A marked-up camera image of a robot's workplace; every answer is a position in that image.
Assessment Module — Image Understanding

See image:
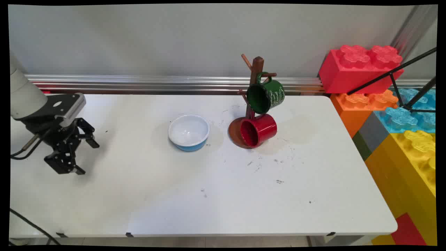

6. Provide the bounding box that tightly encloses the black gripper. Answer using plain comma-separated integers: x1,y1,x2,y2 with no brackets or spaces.
24,118,100,175

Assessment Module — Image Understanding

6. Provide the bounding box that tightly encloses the big yellow toy brick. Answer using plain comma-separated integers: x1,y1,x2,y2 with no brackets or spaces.
364,130,437,246

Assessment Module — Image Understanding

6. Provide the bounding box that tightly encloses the flat red toy brick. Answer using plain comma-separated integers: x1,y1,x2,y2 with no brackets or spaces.
391,213,428,246

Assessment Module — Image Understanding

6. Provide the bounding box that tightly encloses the big grey toy brick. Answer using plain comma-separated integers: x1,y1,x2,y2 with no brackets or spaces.
358,112,391,153

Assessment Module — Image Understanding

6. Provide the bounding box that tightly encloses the big dark green toy brick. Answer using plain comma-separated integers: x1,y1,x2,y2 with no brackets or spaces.
352,131,372,161

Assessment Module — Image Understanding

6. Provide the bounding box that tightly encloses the big blue toy brick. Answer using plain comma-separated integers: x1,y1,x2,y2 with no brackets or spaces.
374,87,436,134

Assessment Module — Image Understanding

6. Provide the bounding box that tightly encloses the red enamel mug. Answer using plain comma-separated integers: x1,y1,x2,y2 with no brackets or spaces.
239,114,278,149

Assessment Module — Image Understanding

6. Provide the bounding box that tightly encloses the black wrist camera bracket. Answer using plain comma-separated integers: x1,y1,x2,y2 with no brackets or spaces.
41,93,87,127

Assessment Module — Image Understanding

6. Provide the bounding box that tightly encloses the green enamel mug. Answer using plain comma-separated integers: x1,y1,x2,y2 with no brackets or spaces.
247,72,285,114

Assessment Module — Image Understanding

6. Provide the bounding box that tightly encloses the big red toy brick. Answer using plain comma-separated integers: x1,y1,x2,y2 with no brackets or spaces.
318,45,405,94

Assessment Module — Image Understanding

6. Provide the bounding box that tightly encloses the white and blue bowl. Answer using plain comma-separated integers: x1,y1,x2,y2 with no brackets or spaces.
168,114,210,152

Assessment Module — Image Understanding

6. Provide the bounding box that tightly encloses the horizontal aluminium rail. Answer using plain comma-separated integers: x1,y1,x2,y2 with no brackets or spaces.
24,74,436,95

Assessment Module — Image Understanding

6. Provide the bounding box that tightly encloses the black tripod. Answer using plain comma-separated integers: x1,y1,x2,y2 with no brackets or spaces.
347,47,437,114

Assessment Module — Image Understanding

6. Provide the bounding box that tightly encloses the slanted aluminium profile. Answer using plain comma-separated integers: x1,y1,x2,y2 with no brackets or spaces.
390,5,438,59

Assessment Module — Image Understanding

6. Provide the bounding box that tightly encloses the big orange toy brick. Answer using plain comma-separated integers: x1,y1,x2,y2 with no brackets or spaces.
330,90,399,138

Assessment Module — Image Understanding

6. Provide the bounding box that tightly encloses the brown wooden mug tree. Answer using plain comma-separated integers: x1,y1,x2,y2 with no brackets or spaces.
228,54,278,150

